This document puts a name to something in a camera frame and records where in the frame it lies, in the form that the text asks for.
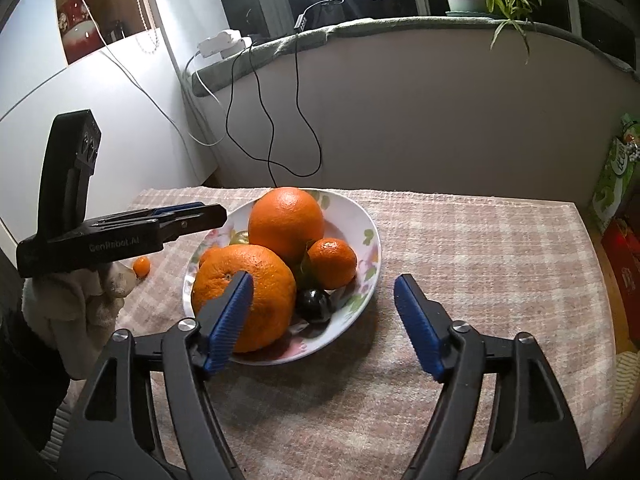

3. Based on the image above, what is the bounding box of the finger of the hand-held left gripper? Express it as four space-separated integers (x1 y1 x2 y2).
147 201 207 217
84 203 229 251

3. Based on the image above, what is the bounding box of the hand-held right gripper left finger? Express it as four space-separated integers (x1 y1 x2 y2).
56 270 254 480

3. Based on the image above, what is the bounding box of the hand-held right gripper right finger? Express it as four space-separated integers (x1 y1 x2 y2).
393 273 587 480

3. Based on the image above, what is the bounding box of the large wrinkled orange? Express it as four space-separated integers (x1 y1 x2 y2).
191 244 297 354

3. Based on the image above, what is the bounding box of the large smooth orange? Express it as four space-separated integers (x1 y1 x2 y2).
248 186 326 267

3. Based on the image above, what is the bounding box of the floral white bowl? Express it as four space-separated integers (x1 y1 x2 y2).
181 188 382 366

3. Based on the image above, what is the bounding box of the person's left forearm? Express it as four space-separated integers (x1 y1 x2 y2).
0 305 72 466

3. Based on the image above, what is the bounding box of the person's left hand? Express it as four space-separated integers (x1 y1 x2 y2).
21 257 139 382

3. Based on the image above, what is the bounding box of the white cabinet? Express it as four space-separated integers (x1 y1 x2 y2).
0 0 222 261

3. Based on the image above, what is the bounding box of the dark round fruit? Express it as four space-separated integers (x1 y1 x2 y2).
295 287 332 322

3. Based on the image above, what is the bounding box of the plaid beige tablecloth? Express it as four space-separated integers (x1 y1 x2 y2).
60 186 620 480

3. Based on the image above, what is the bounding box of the red patterned container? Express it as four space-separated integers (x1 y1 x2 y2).
56 0 104 64

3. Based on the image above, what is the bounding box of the white power strip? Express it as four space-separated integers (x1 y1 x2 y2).
196 30 254 60

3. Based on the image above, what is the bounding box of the red box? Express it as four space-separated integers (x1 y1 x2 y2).
600 216 640 332

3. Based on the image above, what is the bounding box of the striped cloth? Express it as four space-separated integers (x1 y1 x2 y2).
612 350 640 417

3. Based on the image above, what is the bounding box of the green printed package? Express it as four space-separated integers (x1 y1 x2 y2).
592 114 640 234

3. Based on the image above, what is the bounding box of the green sill cloth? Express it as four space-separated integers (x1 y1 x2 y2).
191 16 640 99

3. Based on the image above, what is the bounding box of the thin white cable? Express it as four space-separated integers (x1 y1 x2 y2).
64 0 201 133

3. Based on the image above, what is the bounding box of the black cable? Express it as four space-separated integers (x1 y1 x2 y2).
225 14 324 190

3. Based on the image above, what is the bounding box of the white bead cord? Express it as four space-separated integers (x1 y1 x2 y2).
127 0 160 54

